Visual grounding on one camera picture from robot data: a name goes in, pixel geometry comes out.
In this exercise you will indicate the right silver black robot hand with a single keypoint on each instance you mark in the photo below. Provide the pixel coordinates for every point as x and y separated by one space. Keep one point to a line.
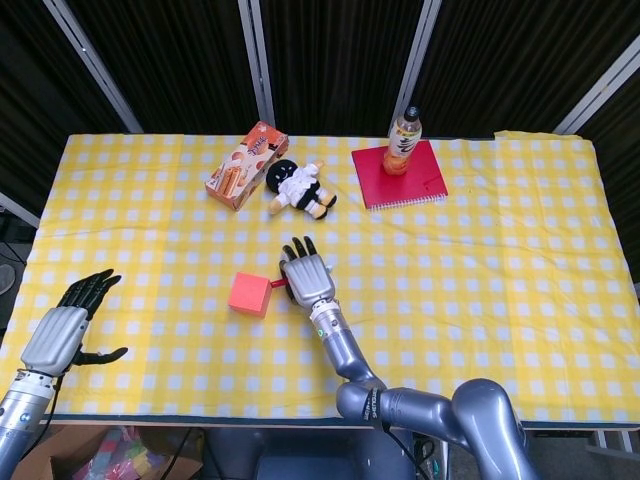
310 280

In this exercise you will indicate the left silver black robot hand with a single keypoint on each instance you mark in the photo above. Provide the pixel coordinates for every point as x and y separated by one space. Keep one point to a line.
50 340

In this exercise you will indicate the red and green marker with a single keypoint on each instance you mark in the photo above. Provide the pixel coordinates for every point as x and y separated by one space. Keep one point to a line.
277 283

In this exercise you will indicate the orange sticky note block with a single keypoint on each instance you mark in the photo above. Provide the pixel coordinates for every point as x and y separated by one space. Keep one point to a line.
247 295

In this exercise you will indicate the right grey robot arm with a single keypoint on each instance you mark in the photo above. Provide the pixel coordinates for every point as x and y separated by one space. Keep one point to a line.
425 407

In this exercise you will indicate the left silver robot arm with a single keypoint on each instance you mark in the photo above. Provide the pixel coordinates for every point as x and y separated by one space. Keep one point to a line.
22 420

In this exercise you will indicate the yellow white checkered tablecloth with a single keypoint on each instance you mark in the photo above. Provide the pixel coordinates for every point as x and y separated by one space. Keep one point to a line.
450 300

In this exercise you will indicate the black white plush doll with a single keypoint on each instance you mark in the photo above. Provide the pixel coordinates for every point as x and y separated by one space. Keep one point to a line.
300 187

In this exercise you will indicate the brown cardboard box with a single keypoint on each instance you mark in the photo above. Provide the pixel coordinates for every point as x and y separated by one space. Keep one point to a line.
55 457

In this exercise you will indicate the red spiral notebook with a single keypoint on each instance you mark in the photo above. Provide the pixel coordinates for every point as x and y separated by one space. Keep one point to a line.
400 187

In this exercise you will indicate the orange snack box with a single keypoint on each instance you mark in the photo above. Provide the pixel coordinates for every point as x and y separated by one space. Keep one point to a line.
245 167

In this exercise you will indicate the colourful foam blocks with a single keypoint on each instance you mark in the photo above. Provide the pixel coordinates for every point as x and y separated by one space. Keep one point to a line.
117 455

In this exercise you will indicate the orange tea drink bottle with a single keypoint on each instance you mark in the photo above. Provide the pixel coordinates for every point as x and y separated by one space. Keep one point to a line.
401 145

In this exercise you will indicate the blue grey chair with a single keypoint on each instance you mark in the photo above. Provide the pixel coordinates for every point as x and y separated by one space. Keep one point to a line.
300 457

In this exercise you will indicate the aluminium frame rail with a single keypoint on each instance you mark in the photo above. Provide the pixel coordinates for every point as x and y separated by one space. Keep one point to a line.
20 210

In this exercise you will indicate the aluminium frame post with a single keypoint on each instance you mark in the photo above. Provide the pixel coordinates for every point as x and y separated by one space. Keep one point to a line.
257 65
420 50
90 60
600 90

